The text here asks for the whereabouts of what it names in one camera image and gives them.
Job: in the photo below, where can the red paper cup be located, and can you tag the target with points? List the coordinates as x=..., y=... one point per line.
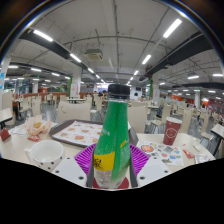
x=172, y=131

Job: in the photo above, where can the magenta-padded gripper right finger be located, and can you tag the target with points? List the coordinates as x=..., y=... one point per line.
x=153, y=170

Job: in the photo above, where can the green plastic drink bottle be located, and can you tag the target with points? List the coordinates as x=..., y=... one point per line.
x=112, y=133

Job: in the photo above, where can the white paper sheet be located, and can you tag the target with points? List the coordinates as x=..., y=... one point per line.
x=18, y=130

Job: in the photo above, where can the small white sachet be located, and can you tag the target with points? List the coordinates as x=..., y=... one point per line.
x=196, y=146

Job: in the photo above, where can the clear plastic wrapper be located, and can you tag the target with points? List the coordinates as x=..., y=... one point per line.
x=201, y=158

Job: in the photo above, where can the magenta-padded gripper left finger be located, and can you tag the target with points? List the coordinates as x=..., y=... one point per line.
x=70, y=170

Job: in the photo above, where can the group of ceiling lights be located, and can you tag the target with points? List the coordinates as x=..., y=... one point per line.
x=172, y=27

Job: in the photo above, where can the red sauce packet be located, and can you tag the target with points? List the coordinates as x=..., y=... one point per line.
x=188, y=153

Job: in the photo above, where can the dark brown food tray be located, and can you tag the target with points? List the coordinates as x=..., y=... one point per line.
x=76, y=133

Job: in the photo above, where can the white polka dot mug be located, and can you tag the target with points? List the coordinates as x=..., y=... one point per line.
x=45, y=155

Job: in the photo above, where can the red white snack packet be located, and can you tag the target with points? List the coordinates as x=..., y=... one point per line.
x=33, y=137

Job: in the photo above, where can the person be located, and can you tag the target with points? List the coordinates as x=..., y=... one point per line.
x=104, y=94

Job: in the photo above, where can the group of beige chairs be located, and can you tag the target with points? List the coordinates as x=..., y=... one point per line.
x=166, y=111

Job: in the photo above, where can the clear plastic food bag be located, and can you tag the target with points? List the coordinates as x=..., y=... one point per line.
x=37, y=125

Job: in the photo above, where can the small red wallet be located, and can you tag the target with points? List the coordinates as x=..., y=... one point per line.
x=4, y=134

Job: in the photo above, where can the beige neighbouring table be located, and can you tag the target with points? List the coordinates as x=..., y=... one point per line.
x=5, y=115
x=218, y=130

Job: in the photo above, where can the ceiling air conditioner unit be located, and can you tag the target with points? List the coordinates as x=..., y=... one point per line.
x=93, y=54

